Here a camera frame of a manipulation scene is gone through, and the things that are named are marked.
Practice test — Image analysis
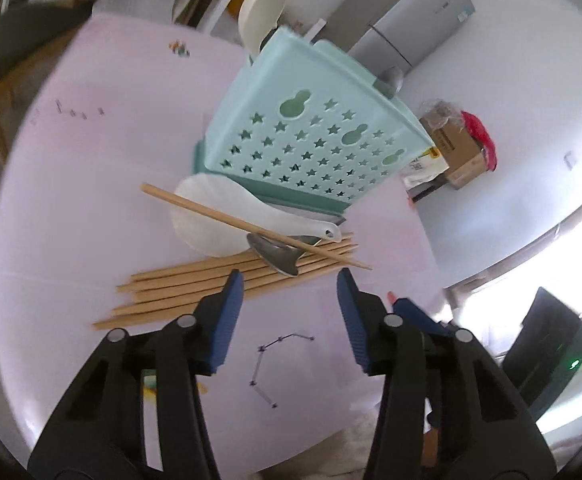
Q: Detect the cardboard box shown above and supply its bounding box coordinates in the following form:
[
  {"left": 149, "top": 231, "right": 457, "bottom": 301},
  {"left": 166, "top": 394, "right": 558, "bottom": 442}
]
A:
[{"left": 419, "top": 110, "right": 489, "bottom": 191}]

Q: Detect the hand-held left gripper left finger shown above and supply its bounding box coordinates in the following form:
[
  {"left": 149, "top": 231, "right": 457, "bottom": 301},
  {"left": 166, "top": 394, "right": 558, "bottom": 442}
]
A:
[{"left": 28, "top": 269, "right": 246, "bottom": 480}]

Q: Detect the grey refrigerator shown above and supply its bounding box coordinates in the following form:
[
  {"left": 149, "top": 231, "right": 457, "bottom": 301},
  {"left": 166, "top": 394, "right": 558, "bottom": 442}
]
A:
[{"left": 328, "top": 0, "right": 476, "bottom": 78}]

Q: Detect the pile of wooden chopsticks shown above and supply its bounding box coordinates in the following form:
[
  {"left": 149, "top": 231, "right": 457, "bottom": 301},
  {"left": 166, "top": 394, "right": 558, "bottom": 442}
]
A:
[{"left": 92, "top": 232, "right": 360, "bottom": 332}]

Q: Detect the white ribbed rice spoon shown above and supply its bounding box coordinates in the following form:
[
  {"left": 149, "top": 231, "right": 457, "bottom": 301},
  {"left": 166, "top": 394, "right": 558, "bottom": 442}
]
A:
[{"left": 168, "top": 172, "right": 342, "bottom": 258}]

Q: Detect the black box with green light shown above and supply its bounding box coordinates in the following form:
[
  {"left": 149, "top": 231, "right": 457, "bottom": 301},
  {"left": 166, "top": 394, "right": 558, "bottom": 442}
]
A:
[{"left": 501, "top": 286, "right": 582, "bottom": 423}]

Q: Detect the teal star-hole utensil holder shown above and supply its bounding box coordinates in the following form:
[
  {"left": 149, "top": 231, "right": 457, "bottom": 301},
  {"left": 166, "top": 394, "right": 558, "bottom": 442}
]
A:
[{"left": 192, "top": 26, "right": 436, "bottom": 217}]

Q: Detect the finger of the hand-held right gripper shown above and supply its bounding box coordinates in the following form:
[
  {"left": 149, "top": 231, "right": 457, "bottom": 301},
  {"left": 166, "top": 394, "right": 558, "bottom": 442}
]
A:
[{"left": 387, "top": 291, "right": 454, "bottom": 338}]

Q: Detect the metal spoon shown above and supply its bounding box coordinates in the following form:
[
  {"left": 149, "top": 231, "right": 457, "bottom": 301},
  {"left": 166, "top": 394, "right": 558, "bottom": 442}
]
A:
[
  {"left": 375, "top": 66, "right": 406, "bottom": 98},
  {"left": 247, "top": 232, "right": 324, "bottom": 277}
]

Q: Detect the red plastic bag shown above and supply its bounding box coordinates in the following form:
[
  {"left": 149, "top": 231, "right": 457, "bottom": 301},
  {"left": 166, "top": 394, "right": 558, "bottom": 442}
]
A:
[{"left": 461, "top": 110, "right": 498, "bottom": 171}]

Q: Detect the white and yellow bag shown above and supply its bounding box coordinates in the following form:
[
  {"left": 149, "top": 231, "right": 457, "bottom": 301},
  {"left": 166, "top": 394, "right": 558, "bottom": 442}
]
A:
[{"left": 400, "top": 146, "right": 449, "bottom": 191}]

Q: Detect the clear plastic wrap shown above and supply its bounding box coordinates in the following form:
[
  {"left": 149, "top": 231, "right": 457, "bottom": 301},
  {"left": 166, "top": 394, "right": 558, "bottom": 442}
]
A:
[{"left": 419, "top": 99, "right": 464, "bottom": 128}]

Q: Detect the cream rice spoon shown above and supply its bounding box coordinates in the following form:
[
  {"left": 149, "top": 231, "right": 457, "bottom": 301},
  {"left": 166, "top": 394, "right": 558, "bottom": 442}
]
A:
[{"left": 237, "top": 0, "right": 290, "bottom": 58}]

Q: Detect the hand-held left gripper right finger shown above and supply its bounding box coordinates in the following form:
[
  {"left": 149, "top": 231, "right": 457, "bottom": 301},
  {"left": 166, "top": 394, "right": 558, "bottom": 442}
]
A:
[{"left": 337, "top": 267, "right": 556, "bottom": 480}]

